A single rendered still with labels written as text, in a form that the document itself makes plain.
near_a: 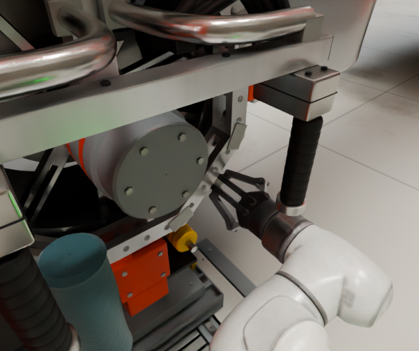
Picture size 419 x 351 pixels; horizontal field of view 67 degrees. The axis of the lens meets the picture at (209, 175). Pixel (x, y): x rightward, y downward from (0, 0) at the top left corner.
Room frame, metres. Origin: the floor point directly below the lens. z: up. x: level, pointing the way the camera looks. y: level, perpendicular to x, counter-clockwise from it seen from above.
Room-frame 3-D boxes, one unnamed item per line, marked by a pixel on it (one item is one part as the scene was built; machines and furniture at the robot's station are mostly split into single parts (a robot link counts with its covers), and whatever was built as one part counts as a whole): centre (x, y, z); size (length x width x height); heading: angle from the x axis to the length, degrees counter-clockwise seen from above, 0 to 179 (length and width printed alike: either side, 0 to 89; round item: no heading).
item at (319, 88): (0.38, -0.10, 0.93); 0.09 x 0.05 x 0.05; 38
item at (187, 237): (0.59, 0.12, 0.51); 0.29 x 0.06 x 0.06; 38
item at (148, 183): (0.38, 0.11, 0.85); 0.21 x 0.14 x 0.14; 38
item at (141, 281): (0.46, 0.18, 0.48); 0.16 x 0.12 x 0.17; 38
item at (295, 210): (0.35, -0.12, 0.83); 0.04 x 0.04 x 0.16
